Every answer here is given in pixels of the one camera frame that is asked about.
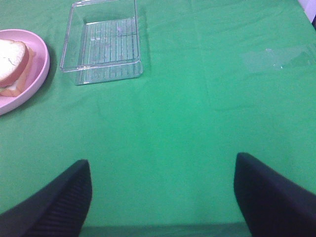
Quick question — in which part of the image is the pink round plate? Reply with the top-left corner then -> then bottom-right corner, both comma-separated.
0,29 -> 50,115

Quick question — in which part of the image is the right clear plastic tray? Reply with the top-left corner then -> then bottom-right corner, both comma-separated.
60,0 -> 143,85

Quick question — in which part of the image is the green table cloth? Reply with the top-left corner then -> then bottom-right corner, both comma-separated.
0,0 -> 316,227

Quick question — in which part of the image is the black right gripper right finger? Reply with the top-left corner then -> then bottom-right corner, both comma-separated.
234,153 -> 316,237

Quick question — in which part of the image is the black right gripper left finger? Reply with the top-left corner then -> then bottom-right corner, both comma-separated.
0,159 -> 92,237

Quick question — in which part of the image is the bread slice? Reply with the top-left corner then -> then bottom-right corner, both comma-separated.
0,47 -> 35,97
0,39 -> 30,87

